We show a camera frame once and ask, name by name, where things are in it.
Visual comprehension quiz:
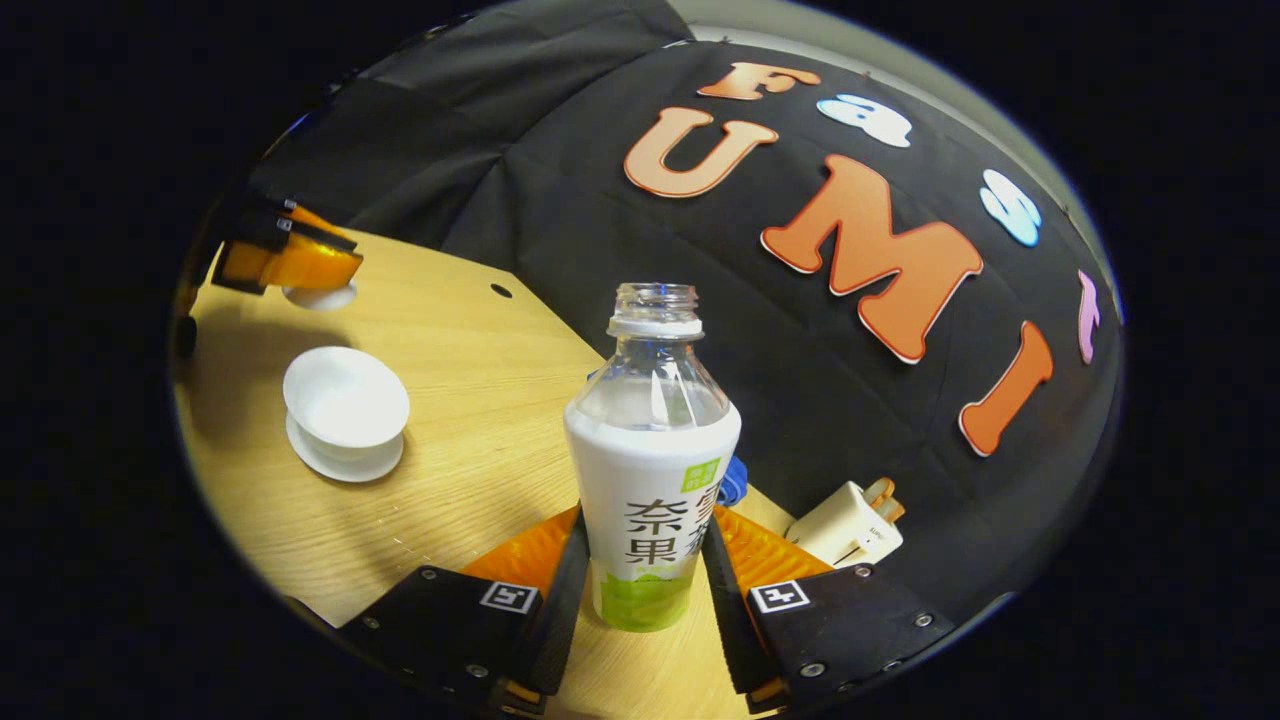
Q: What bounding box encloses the clear water bottle white label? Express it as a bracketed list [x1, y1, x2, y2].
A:
[563, 283, 743, 633]

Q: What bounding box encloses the white teacup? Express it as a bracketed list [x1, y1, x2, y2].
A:
[283, 346, 411, 463]

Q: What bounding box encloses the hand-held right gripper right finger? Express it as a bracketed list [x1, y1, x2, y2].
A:
[700, 505, 956, 713]

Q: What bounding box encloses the white saucer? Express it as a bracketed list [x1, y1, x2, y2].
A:
[286, 410, 405, 484]

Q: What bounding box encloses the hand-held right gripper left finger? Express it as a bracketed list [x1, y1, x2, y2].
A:
[340, 505, 591, 716]

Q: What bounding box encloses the white toaster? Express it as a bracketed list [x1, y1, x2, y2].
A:
[785, 480, 905, 569]

